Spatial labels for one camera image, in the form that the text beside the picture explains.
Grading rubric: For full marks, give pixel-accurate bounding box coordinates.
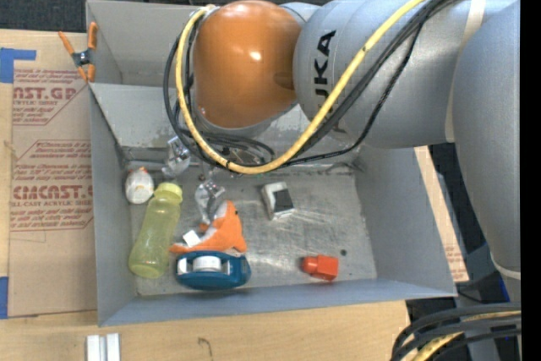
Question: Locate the white and black small box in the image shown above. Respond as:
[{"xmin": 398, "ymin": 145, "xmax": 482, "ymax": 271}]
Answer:
[{"xmin": 260, "ymin": 181, "xmax": 295, "ymax": 222}]

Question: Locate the blue and white tape dispenser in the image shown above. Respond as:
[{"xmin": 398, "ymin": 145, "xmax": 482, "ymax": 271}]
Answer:
[{"xmin": 174, "ymin": 250, "xmax": 252, "ymax": 291}]

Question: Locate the orange plush fish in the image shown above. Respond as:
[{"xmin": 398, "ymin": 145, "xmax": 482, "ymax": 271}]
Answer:
[{"xmin": 168, "ymin": 200, "xmax": 249, "ymax": 255}]

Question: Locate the white round toy orange top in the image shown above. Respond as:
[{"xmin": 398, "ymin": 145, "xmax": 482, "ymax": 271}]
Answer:
[{"xmin": 124, "ymin": 167, "xmax": 156, "ymax": 205}]

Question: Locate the red-orange small block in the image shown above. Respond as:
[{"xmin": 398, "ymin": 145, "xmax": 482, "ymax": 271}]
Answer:
[{"xmin": 300, "ymin": 254, "xmax": 340, "ymax": 282}]

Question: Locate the grey metal bin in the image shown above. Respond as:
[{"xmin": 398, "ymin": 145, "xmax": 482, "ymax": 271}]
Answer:
[{"xmin": 85, "ymin": 0, "xmax": 458, "ymax": 328}]

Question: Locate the yellow-green plastic bottle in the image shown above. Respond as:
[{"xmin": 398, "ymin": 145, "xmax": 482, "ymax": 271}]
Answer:
[{"xmin": 128, "ymin": 180, "xmax": 183, "ymax": 279}]

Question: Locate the brown cardboard board red print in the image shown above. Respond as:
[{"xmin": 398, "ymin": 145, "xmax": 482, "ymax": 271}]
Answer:
[{"xmin": 0, "ymin": 28, "xmax": 471, "ymax": 320}]

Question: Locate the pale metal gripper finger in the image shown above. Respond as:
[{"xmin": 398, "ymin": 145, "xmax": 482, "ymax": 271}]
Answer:
[
  {"xmin": 161, "ymin": 135, "xmax": 192, "ymax": 178},
  {"xmin": 194, "ymin": 180, "xmax": 227, "ymax": 224}
]

